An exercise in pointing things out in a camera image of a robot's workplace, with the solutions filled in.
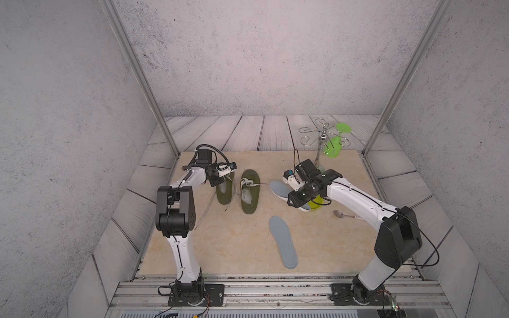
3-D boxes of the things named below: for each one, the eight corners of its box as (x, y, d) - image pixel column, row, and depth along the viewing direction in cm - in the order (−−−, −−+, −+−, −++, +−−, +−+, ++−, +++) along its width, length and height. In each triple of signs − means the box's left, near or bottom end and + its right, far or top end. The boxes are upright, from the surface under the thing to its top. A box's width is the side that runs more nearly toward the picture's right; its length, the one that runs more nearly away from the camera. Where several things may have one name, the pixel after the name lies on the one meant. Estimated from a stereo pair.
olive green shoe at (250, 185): (239, 213, 97) (238, 205, 91) (242, 176, 112) (241, 166, 106) (260, 213, 97) (259, 205, 91) (260, 176, 112) (260, 166, 106)
